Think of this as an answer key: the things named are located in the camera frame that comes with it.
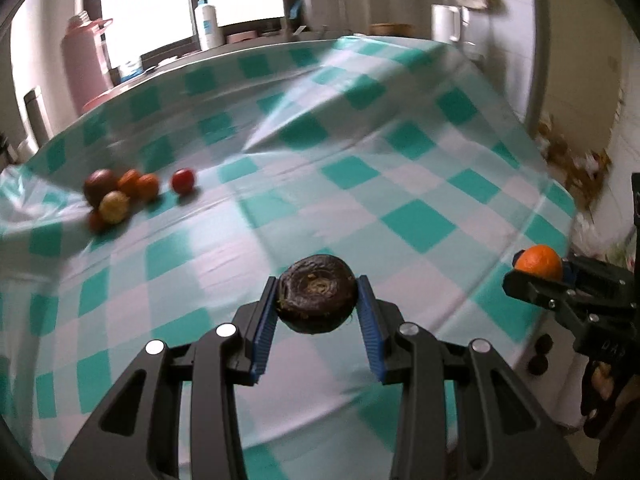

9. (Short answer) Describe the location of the large orange mandarin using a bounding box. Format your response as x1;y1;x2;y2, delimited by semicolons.
513;245;563;282

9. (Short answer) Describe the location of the dark wrinkled mangosteen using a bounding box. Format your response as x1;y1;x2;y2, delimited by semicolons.
274;254;359;335

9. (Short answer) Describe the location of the striped yellow pepino melon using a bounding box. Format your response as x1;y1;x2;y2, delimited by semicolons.
99;191;129;224

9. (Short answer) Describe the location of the dark red apple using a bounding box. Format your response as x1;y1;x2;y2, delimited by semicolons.
82;169;118;209

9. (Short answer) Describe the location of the red tomato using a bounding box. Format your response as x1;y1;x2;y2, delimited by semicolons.
170;168;195;196

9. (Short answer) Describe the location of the right hand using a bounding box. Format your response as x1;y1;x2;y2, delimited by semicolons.
591;362;640;408

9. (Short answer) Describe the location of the red tomato hidden behind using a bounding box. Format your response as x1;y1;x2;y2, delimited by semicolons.
88;209;107;234

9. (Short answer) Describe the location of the teal checkered tablecloth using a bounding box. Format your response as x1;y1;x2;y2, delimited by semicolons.
1;36;575;474

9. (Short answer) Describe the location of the white kettle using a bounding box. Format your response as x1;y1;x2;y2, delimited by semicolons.
432;4;469;44

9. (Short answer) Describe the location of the steel thermos bottle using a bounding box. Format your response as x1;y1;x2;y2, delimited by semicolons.
24;86;53;148

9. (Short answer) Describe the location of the pink thermos jug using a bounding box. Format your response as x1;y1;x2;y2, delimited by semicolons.
61;11;112;115

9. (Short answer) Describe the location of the white plastic bottle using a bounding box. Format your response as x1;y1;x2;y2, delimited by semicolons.
194;0;224;51

